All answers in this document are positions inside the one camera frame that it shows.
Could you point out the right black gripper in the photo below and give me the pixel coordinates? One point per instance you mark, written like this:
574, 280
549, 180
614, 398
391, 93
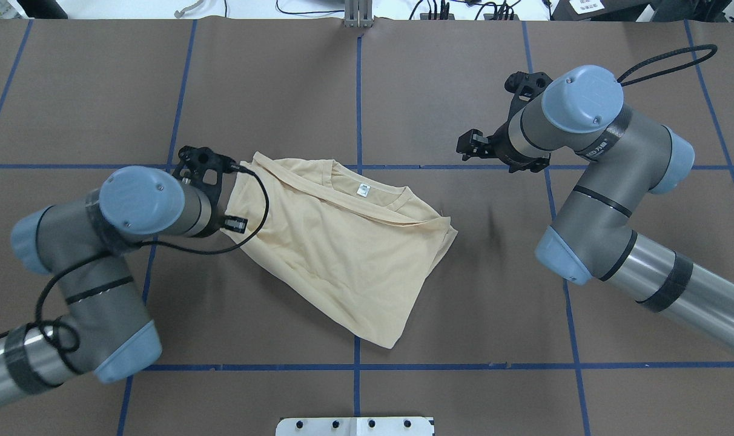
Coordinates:
500, 147

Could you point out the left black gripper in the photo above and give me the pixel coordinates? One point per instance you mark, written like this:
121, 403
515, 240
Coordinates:
214, 224

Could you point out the cream long-sleeve graphic shirt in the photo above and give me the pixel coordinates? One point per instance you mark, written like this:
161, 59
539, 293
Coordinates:
356, 249

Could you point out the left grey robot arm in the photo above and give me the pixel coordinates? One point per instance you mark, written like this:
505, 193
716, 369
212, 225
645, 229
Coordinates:
90, 317

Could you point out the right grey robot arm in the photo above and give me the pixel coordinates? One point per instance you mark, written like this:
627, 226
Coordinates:
628, 156

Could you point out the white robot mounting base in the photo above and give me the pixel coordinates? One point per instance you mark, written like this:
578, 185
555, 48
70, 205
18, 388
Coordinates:
413, 425

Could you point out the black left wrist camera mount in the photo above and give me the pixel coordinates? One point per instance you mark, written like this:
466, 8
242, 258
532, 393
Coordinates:
203, 163

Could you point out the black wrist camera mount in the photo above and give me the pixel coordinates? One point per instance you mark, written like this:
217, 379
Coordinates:
524, 88
203, 163

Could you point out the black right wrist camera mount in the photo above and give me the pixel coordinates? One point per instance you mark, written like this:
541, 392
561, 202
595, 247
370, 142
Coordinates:
524, 88

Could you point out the grey metal camera post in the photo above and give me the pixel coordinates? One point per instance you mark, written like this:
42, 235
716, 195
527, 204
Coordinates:
358, 14

